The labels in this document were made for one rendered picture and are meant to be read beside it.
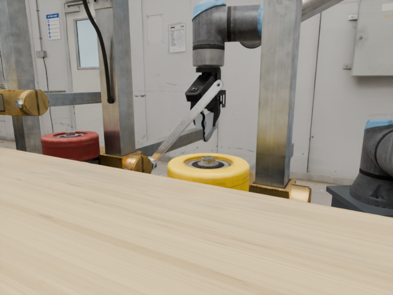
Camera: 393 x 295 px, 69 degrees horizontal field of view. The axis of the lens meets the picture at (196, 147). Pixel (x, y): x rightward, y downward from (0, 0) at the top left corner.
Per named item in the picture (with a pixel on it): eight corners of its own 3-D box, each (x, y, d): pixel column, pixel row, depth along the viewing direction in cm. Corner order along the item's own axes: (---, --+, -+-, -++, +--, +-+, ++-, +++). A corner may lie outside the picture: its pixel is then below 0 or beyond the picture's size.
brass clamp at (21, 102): (14, 111, 64) (11, 88, 63) (53, 114, 58) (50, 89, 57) (-17, 114, 59) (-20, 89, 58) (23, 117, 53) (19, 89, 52)
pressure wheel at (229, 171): (161, 249, 32) (158, 151, 30) (224, 237, 35) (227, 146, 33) (182, 298, 25) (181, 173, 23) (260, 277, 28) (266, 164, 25)
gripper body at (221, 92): (226, 109, 86) (227, 68, 84) (214, 112, 79) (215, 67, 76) (203, 108, 90) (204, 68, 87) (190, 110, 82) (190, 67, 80)
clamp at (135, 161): (95, 170, 54) (93, 144, 53) (152, 181, 48) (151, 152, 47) (70, 178, 50) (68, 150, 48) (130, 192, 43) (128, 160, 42)
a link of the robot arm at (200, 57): (216, 48, 74) (184, 50, 79) (216, 67, 75) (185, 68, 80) (229, 51, 82) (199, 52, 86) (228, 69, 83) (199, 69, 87)
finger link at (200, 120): (211, 139, 89) (212, 109, 87) (203, 142, 83) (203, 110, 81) (203, 138, 90) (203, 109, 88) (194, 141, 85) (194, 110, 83)
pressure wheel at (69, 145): (80, 190, 50) (74, 126, 48) (114, 199, 47) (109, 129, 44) (37, 207, 44) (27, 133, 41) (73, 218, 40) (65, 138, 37)
